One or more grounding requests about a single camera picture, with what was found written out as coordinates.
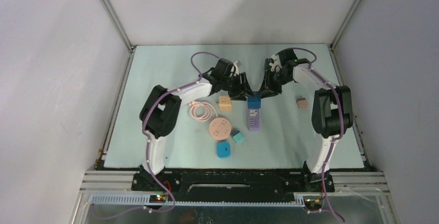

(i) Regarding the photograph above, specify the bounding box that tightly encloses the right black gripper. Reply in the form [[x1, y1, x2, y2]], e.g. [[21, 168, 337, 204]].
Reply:
[[257, 70, 292, 100]]

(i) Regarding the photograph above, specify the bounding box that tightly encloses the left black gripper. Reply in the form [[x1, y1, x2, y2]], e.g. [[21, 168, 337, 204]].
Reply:
[[222, 73, 255, 102]]

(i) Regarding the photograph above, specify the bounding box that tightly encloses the dark blue cube socket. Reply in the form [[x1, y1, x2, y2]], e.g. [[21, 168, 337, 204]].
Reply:
[[247, 91, 261, 109]]

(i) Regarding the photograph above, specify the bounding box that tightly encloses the beige cube socket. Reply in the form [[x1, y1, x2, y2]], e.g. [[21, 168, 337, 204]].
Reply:
[[218, 96, 232, 112]]

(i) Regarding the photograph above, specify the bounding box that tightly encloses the purple power strip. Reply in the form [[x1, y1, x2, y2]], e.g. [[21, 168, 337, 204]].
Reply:
[[247, 109, 260, 131]]

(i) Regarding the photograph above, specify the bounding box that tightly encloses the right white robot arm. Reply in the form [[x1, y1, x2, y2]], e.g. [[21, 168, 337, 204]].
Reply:
[[258, 48, 354, 192]]

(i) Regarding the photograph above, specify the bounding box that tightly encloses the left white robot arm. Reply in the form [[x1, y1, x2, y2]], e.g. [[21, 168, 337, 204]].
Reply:
[[139, 58, 253, 191]]

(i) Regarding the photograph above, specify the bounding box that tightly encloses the small pink plug adapter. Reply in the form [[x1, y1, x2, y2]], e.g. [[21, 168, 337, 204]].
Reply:
[[296, 98, 309, 109]]

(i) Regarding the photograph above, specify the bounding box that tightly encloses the round pink power strip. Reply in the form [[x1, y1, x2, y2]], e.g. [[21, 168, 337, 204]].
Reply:
[[209, 117, 232, 141]]

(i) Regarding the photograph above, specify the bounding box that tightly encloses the teal small cube adapter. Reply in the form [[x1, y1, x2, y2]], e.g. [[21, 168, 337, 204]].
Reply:
[[232, 131, 245, 144]]

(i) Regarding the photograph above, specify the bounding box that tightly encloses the light blue flat adapter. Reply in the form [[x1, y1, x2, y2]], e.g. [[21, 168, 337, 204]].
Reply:
[[216, 141, 231, 158]]

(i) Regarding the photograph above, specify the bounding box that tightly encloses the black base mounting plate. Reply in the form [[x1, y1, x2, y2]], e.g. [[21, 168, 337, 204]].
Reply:
[[131, 167, 335, 202]]

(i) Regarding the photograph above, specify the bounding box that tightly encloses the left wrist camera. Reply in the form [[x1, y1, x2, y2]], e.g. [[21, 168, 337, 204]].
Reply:
[[231, 61, 241, 76]]

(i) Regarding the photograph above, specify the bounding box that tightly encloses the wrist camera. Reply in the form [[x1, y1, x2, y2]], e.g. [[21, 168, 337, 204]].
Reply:
[[268, 54, 284, 73], [231, 61, 241, 76]]

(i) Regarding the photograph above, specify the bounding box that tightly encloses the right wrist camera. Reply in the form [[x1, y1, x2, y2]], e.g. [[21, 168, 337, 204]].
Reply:
[[268, 54, 284, 73]]

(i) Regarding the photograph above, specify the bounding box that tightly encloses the pink coiled cable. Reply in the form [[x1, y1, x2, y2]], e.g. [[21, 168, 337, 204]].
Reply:
[[187, 100, 219, 123]]

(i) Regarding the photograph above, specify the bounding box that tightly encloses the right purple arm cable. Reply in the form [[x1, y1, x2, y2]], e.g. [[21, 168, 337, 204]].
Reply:
[[288, 48, 345, 223]]

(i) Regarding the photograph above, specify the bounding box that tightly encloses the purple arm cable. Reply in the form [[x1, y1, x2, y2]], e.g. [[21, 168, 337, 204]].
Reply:
[[288, 48, 345, 223], [142, 51, 222, 215]]

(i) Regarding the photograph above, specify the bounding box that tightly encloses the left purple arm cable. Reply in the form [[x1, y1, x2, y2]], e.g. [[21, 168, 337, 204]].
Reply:
[[142, 51, 222, 215]]

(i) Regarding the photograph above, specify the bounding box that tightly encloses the grey cable duct rail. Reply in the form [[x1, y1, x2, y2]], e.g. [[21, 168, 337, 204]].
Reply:
[[88, 193, 305, 207]]

